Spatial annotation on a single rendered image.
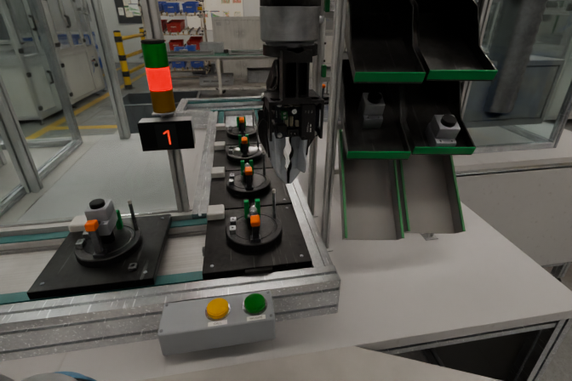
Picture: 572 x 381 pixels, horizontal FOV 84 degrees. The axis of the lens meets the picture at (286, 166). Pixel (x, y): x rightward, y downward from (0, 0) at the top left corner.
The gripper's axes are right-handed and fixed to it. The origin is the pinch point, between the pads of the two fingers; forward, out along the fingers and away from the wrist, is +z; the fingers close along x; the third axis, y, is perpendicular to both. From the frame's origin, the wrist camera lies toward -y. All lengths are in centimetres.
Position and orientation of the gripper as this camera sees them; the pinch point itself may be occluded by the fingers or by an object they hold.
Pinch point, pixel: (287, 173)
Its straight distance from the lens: 51.7
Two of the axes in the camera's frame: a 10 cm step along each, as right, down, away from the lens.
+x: 9.9, -0.7, 1.5
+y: 1.6, 4.3, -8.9
